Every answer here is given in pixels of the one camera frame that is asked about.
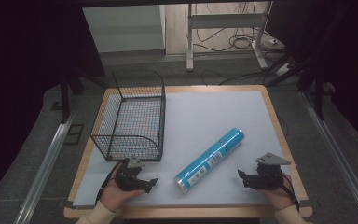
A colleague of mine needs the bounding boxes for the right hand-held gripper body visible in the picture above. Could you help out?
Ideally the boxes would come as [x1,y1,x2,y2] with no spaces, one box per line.
[253,152,292,191]

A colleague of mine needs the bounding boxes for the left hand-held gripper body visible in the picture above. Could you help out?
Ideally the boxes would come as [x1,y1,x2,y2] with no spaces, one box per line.
[115,158,146,191]

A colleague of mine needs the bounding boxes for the blue cylindrical tube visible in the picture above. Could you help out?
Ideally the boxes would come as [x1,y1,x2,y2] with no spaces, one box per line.
[173,126,246,194]

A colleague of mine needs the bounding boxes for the black wire mesh basket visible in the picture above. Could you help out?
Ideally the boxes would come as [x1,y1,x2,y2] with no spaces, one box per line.
[89,68,167,162]

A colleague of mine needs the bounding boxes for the person's left hand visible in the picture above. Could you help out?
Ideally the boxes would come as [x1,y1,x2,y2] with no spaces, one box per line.
[99,177,145,214]

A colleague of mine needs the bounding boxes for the person's right hand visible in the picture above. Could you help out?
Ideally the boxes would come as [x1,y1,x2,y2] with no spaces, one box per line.
[256,174,296,213]

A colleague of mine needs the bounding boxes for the pale blue table mat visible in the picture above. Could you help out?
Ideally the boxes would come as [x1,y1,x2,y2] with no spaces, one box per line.
[72,90,301,209]

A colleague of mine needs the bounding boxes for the black metal stand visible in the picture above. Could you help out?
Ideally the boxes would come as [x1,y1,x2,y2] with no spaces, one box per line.
[296,62,337,121]
[58,69,86,125]

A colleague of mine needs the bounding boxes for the white power strip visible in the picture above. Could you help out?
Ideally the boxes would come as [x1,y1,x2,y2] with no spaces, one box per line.
[274,63,294,77]

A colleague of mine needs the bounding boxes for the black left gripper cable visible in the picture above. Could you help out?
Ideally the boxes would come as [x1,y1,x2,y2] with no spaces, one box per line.
[94,161,123,204]

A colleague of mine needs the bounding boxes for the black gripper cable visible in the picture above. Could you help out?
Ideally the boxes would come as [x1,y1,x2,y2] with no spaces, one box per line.
[94,161,123,204]
[280,173,300,213]

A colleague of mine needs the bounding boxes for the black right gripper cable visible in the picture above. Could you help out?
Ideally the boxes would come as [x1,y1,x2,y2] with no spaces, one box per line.
[280,173,300,213]

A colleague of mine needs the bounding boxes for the aluminium rail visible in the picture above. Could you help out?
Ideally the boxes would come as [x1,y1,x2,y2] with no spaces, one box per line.
[300,91,358,224]
[13,111,77,224]

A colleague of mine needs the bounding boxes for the black floor cables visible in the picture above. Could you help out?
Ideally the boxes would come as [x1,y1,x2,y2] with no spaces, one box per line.
[195,1,290,87]

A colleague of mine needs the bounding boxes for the white metal desk frame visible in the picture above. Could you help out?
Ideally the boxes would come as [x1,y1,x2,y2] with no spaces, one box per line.
[185,0,273,73]

